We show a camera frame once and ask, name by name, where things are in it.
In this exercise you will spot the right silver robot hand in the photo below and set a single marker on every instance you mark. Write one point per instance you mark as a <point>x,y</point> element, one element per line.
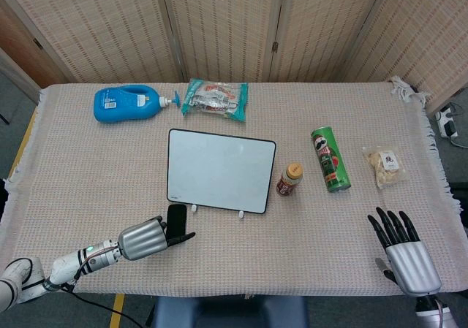
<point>413,260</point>

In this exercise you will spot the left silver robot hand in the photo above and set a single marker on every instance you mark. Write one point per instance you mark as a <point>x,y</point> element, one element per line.
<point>142,239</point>

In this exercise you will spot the black whiteboard eraser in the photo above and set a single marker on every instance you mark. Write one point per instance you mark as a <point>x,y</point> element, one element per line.
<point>177,220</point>

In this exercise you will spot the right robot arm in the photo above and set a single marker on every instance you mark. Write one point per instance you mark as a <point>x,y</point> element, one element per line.
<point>435,308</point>

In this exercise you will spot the beige woven tablecloth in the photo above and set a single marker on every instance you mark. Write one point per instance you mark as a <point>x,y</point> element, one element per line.
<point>234,233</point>

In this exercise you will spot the clear bag of nuts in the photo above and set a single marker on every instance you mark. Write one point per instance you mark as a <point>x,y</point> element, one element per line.
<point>384,167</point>

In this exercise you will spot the green Pringles can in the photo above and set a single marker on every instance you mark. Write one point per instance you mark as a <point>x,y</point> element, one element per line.
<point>330,160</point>

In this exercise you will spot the blue pump detergent bottle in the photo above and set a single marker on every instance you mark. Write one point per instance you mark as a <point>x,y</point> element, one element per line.
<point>126,103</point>

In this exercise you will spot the white power strip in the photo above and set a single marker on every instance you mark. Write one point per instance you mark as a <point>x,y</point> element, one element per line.
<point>447,123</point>

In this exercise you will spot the Costa coffee bottle yellow cap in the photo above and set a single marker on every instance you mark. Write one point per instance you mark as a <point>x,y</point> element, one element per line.
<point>289,180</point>

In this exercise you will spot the teal snack bag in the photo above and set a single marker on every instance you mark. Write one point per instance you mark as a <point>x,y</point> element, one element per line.
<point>215,99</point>

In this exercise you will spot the woven folding screen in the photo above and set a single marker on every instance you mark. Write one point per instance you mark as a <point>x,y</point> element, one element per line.
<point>234,25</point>

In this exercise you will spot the small whiteboard with black frame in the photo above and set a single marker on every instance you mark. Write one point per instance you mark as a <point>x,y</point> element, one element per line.
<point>219,170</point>

